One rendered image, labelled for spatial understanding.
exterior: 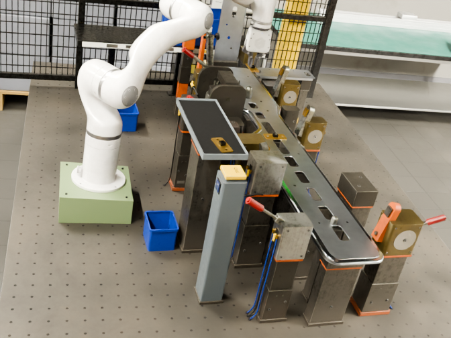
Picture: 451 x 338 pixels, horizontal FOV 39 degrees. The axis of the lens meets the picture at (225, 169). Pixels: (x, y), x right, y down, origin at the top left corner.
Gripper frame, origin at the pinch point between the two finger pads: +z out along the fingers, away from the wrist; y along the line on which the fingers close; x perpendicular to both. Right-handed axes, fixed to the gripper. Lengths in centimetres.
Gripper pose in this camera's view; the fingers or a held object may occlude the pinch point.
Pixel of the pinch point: (253, 62)
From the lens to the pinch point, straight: 269.8
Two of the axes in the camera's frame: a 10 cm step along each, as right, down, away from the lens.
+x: -2.7, -5.3, 8.1
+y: 9.5, 0.0, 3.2
